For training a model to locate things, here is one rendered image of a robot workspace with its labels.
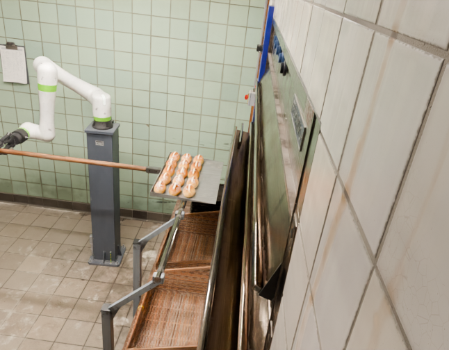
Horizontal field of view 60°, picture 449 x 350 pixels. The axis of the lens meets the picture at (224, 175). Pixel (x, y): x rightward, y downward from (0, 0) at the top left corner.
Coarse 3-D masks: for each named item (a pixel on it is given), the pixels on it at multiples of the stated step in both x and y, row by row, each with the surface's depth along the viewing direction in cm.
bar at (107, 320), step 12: (180, 204) 209; (180, 216) 199; (144, 240) 211; (168, 240) 180; (168, 252) 172; (156, 276) 158; (144, 288) 162; (120, 300) 167; (108, 312) 168; (108, 324) 171; (108, 336) 175; (108, 348) 178
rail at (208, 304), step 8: (232, 144) 223; (232, 152) 213; (232, 160) 204; (224, 184) 182; (224, 192) 172; (224, 200) 167; (224, 208) 161; (224, 216) 156; (216, 240) 141; (216, 248) 137; (216, 256) 133; (216, 264) 129; (216, 272) 126; (208, 288) 119; (208, 296) 116; (208, 304) 113; (208, 312) 110; (208, 320) 108; (208, 328) 105; (200, 336) 103; (200, 344) 100
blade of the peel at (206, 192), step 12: (168, 156) 254; (180, 156) 261; (192, 156) 260; (204, 168) 249; (216, 168) 251; (156, 180) 224; (204, 180) 235; (216, 180) 237; (156, 192) 212; (168, 192) 217; (180, 192) 219; (204, 192) 222; (216, 192) 223
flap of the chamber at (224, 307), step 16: (240, 160) 211; (240, 176) 195; (240, 192) 180; (240, 208) 168; (224, 224) 154; (240, 224) 157; (224, 240) 145; (240, 240) 148; (224, 256) 137; (240, 256) 139; (224, 272) 130; (240, 272) 132; (224, 288) 123; (240, 288) 125; (224, 304) 117; (224, 320) 112; (208, 336) 106; (224, 336) 107
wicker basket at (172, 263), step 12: (192, 216) 278; (204, 216) 277; (216, 216) 277; (168, 228) 264; (180, 228) 284; (192, 228) 283; (204, 228) 282; (216, 228) 281; (180, 240) 276; (192, 240) 278; (204, 240) 279; (180, 252) 265; (204, 252) 268; (156, 264) 231; (168, 264) 230; (180, 264) 229; (192, 264) 229; (204, 264) 228; (204, 288) 236
